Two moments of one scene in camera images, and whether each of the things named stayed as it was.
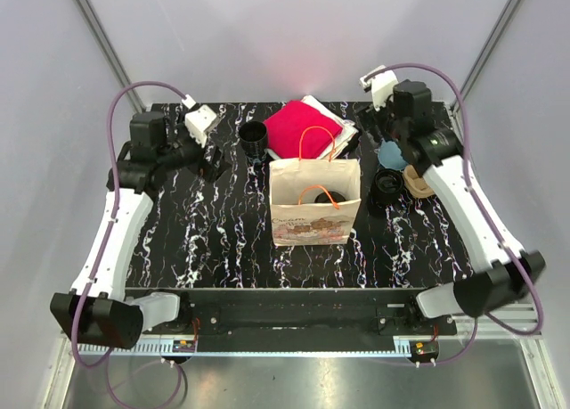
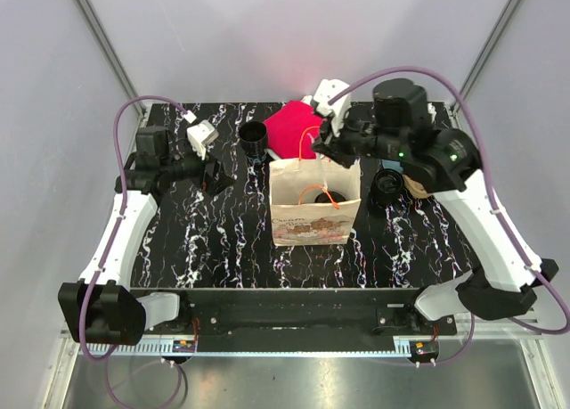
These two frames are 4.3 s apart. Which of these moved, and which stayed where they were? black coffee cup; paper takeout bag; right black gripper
Moved: right black gripper
Stayed: black coffee cup; paper takeout bag
